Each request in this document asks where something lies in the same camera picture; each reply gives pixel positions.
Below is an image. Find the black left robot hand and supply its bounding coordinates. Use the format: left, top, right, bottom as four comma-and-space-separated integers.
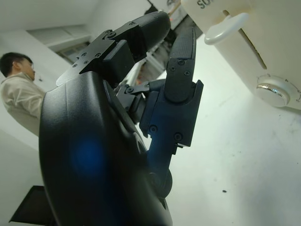
39, 10, 204, 226

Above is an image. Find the white toaster lever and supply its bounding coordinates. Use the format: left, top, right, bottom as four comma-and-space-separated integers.
204, 12, 250, 45

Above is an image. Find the silver toaster knob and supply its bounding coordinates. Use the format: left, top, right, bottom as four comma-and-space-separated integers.
253, 74, 301, 109

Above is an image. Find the cream white toaster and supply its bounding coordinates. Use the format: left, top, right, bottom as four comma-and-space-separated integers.
181, 0, 301, 113

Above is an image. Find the black flat panel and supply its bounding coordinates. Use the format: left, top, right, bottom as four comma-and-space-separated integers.
8, 185, 51, 224

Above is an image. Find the person in beige jacket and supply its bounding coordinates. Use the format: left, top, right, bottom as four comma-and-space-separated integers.
0, 52, 47, 137

